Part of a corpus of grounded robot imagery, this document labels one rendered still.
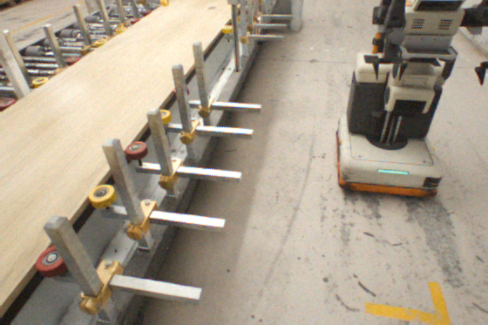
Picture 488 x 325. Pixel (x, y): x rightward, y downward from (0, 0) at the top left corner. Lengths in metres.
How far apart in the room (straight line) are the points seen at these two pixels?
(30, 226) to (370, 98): 1.96
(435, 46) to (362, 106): 0.65
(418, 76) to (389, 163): 0.60
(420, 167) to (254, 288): 1.26
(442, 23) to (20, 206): 1.93
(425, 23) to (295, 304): 1.55
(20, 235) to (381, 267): 1.70
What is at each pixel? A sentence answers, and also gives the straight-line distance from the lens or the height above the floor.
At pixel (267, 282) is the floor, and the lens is 1.94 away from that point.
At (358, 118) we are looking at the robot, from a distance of 2.41.
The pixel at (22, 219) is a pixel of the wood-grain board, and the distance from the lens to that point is 1.26.
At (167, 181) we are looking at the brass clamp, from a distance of 1.30.
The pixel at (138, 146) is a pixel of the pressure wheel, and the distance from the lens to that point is 1.37.
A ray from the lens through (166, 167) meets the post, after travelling 1.29.
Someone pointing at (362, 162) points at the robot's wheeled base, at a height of 0.28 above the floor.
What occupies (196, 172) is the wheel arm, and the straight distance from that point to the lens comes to 1.32.
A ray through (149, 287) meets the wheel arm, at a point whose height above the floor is 0.85.
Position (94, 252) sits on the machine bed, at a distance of 1.38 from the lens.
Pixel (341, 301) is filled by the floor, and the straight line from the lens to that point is 1.93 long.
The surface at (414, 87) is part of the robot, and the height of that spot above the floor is 0.81.
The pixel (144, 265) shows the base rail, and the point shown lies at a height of 0.70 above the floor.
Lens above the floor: 1.68
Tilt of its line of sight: 36 degrees down
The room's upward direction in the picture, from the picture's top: 2 degrees counter-clockwise
